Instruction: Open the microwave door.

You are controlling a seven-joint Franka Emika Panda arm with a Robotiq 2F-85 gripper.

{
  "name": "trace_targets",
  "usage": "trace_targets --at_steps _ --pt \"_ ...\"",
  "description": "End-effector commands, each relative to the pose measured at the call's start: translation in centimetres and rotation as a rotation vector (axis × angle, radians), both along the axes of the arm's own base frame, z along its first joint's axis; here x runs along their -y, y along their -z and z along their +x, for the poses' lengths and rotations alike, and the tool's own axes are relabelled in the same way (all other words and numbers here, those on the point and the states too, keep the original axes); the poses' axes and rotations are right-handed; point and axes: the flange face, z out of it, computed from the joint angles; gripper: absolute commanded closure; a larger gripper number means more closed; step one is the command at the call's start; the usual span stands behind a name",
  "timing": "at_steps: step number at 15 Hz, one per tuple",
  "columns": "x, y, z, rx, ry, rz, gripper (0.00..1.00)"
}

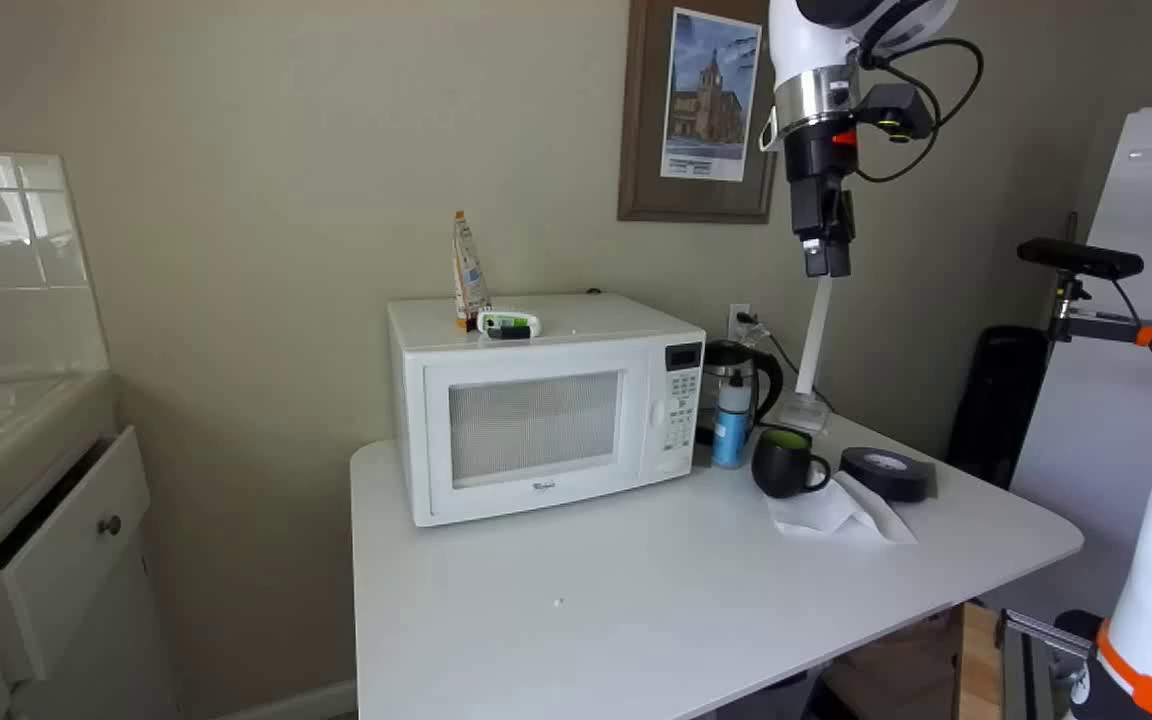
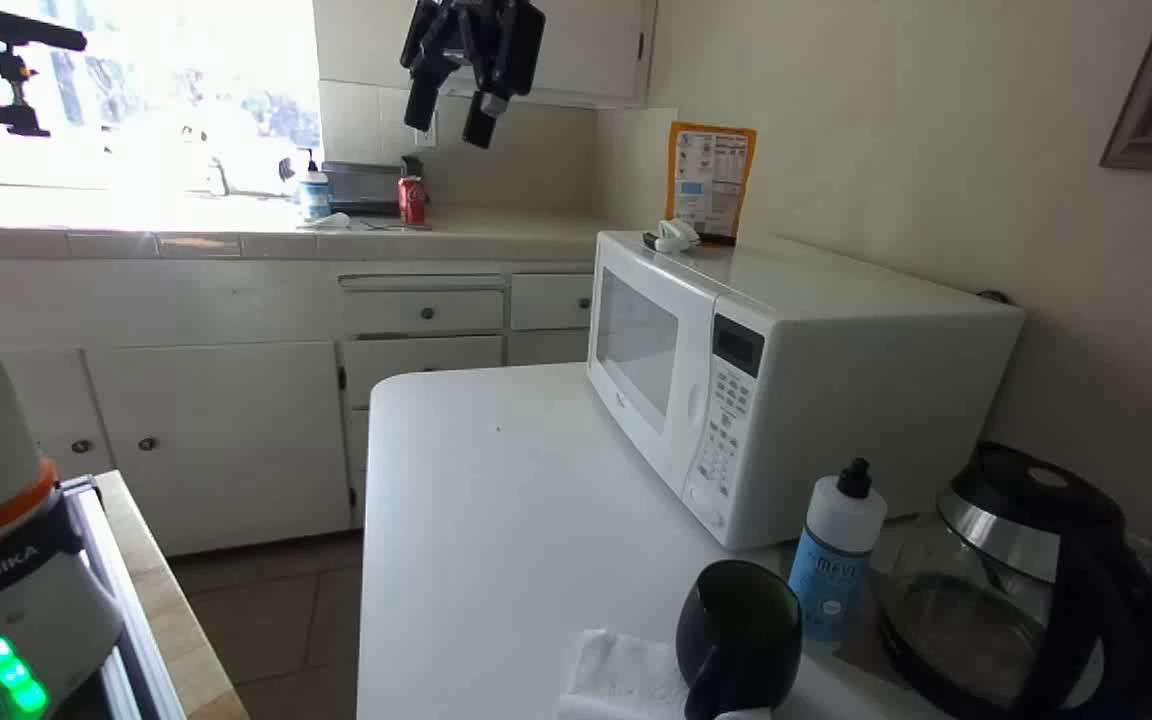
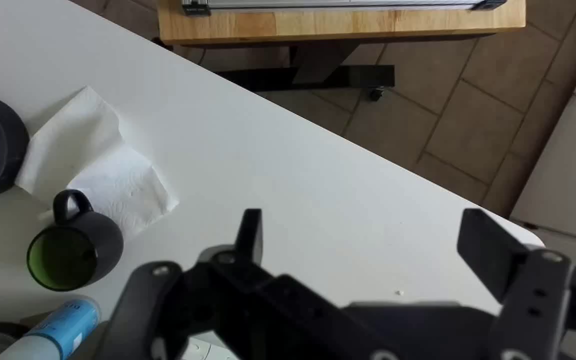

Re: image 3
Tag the blue white spray bottle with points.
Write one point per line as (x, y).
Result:
(59, 335)

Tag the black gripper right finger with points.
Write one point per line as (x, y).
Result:
(489, 250)

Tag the wooden cart with black base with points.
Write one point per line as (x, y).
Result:
(320, 34)

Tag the black mug green inside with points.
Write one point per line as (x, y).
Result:
(76, 249)

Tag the white paper towel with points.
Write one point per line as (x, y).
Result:
(80, 146)

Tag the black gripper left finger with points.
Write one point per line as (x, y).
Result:
(251, 240)

